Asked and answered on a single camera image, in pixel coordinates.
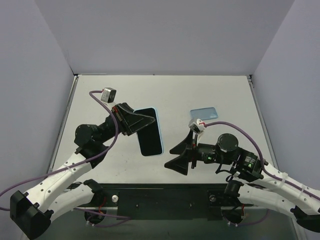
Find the black table front rail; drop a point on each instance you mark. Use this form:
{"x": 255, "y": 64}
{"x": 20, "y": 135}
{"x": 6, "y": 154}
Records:
{"x": 174, "y": 201}

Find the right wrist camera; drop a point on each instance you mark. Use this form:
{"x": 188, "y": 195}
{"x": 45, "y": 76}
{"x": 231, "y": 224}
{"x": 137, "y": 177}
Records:
{"x": 198, "y": 127}

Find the light blue phone case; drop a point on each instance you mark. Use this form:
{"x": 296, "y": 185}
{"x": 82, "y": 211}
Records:
{"x": 206, "y": 113}
{"x": 161, "y": 135}

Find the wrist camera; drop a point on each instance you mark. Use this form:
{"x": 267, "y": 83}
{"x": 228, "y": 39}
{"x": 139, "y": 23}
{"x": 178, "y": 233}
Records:
{"x": 108, "y": 95}
{"x": 198, "y": 127}

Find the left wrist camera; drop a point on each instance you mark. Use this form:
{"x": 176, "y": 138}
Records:
{"x": 108, "y": 95}

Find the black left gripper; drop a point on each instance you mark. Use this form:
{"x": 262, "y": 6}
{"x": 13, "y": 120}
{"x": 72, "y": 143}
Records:
{"x": 120, "y": 119}

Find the aluminium table frame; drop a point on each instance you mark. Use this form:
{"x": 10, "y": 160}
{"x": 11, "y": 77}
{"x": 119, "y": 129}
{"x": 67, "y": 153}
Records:
{"x": 63, "y": 124}

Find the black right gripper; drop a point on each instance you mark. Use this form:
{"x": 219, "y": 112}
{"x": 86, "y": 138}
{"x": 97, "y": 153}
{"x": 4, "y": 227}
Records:
{"x": 192, "y": 153}

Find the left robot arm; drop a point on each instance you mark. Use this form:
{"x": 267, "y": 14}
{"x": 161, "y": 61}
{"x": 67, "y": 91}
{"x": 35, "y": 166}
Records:
{"x": 34, "y": 210}

